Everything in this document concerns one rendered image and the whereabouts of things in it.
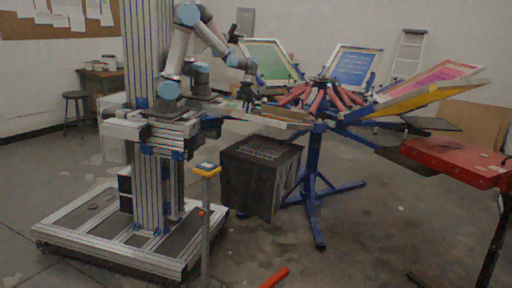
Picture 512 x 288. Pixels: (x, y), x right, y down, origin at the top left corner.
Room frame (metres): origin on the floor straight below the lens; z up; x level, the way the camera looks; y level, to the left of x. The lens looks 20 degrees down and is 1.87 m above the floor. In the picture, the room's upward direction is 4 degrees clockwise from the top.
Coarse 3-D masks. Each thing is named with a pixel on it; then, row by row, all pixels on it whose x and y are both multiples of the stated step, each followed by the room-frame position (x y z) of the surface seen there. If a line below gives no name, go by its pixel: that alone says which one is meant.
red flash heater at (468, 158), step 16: (400, 144) 2.21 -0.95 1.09; (416, 144) 2.18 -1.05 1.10; (432, 144) 2.21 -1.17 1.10; (448, 144) 2.23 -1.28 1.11; (464, 144) 2.26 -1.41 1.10; (416, 160) 2.10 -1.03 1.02; (432, 160) 2.00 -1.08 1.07; (448, 160) 1.94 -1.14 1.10; (464, 160) 1.95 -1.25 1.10; (480, 160) 1.97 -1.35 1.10; (496, 160) 1.99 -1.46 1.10; (464, 176) 1.83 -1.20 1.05; (480, 176) 1.76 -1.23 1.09; (496, 176) 1.77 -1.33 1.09
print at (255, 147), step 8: (248, 144) 2.35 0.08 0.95; (256, 144) 2.37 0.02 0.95; (264, 144) 2.38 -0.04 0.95; (272, 144) 2.39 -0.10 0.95; (248, 152) 2.20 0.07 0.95; (256, 152) 2.21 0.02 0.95; (264, 152) 2.22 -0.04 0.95; (272, 152) 2.23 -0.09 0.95; (280, 152) 2.24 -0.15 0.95; (272, 160) 2.09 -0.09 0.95
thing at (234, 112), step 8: (216, 112) 2.12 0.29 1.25; (224, 112) 2.10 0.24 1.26; (232, 112) 2.07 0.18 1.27; (240, 112) 2.05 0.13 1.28; (248, 120) 2.01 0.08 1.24; (256, 120) 1.98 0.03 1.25; (264, 120) 1.96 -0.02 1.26; (272, 120) 1.94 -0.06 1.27; (288, 128) 1.92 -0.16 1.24; (296, 128) 2.03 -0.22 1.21; (304, 128) 2.15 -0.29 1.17; (312, 128) 2.29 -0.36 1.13
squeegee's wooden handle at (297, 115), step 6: (264, 108) 2.62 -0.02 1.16; (270, 108) 2.59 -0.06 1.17; (276, 108) 2.57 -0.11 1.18; (282, 108) 2.55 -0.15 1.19; (270, 114) 2.58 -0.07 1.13; (276, 114) 2.56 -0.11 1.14; (282, 114) 2.54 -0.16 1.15; (288, 114) 2.51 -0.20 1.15; (294, 114) 2.49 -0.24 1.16; (300, 114) 2.47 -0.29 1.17; (306, 114) 2.45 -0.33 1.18; (300, 120) 2.46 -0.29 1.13
